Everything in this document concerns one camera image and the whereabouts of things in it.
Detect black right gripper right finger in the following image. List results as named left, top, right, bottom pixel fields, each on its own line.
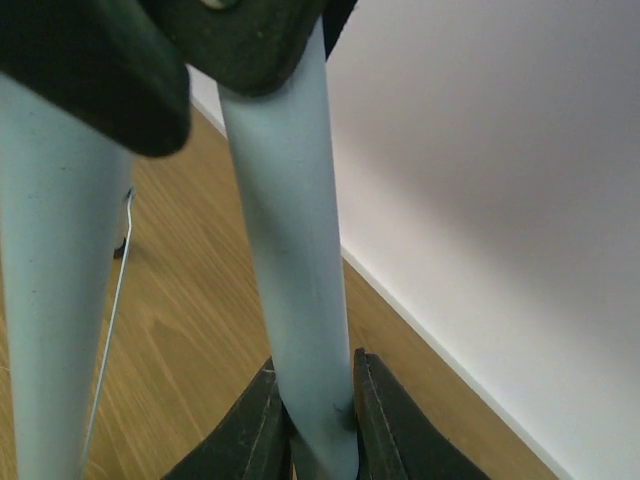
left=353, top=348, right=487, bottom=480

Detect light blue music stand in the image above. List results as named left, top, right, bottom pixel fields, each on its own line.
left=1, top=1, right=359, bottom=479

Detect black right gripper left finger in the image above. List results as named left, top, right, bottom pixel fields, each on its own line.
left=164, top=360, right=292, bottom=480

